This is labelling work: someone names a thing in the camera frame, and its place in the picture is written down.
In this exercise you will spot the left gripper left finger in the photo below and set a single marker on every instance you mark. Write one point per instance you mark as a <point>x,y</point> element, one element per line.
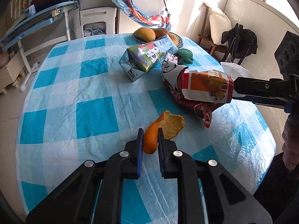
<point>93,192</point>

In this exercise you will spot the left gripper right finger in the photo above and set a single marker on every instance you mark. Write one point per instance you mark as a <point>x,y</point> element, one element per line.
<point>206,191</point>

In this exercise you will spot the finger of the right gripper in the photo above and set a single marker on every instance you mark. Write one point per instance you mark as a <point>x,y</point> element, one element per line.
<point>273,88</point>
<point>268,102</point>

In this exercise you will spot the red orange snack wrapper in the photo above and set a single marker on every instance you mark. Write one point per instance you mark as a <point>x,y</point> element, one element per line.
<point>200,92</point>

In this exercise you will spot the person right hand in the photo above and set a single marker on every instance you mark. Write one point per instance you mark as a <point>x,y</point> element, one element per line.
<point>290,146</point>

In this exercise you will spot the white plastic bag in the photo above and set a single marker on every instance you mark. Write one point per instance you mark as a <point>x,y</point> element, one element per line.
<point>234,70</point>

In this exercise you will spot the wooden chair with cushion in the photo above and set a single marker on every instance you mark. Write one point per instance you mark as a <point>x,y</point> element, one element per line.
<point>219,23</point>

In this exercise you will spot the blue checkered plastic tablecloth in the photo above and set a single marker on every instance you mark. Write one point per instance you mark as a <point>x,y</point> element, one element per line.
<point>61,127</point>

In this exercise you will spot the green plush toy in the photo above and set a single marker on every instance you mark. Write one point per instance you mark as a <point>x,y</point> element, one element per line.
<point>184,56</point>

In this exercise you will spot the yellow mango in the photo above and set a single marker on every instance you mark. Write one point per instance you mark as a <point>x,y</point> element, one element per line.
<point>146,34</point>

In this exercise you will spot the green blue milk carton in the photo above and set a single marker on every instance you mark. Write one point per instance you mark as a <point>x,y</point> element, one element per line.
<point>139,59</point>

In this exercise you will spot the cream tv cabinet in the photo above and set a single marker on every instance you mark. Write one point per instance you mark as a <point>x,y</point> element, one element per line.
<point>11,69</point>

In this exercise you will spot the blue white study desk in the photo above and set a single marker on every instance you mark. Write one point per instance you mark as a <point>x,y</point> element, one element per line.
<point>31,25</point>

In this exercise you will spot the colourful hanging cloth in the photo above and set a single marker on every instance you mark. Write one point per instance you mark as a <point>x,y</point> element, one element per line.
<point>160,20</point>

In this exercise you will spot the white plastic chair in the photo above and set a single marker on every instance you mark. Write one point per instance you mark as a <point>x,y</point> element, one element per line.
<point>94,21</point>

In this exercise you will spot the row of books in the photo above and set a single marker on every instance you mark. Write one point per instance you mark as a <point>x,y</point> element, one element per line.
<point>17,7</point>

